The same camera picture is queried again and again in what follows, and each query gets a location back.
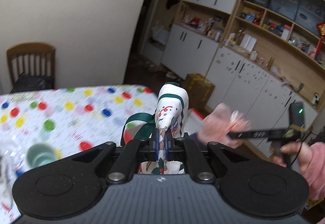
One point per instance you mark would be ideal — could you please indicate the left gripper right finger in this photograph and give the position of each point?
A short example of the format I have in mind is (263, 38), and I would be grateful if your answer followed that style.
(187, 151)

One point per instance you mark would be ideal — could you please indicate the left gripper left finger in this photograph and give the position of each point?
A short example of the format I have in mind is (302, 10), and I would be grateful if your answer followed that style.
(127, 159)

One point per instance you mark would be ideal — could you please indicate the christmas print cloth bag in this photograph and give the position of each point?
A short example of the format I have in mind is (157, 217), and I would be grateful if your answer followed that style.
(169, 116)

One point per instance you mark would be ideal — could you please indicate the pink bath pouf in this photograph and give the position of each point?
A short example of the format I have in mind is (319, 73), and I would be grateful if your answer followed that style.
(219, 123)

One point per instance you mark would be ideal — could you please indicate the clear bubble wrap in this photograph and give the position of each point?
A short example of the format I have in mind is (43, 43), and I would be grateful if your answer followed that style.
(5, 167)

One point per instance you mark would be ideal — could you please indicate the person right hand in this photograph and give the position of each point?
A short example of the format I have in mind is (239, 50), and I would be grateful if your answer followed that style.
(311, 163)

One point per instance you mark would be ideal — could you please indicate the red cardboard box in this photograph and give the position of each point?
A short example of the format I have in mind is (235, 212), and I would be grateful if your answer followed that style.
(193, 122)

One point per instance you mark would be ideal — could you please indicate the brown cardboard box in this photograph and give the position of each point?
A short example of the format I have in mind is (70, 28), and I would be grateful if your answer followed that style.
(199, 90)

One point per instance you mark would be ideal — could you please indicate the balloon pattern tablecloth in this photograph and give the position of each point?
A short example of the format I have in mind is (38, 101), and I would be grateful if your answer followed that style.
(68, 120)

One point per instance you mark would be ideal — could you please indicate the green ceramic mug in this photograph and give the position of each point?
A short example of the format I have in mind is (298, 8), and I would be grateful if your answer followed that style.
(39, 155)

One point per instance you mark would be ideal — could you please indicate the wooden chair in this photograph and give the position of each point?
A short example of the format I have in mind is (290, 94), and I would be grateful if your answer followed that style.
(31, 67)

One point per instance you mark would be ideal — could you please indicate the black hanging bag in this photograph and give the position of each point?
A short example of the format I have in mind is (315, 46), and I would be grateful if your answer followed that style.
(172, 0)

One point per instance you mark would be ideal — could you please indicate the white wall cabinet unit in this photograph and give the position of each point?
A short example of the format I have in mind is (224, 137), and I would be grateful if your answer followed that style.
(259, 55)

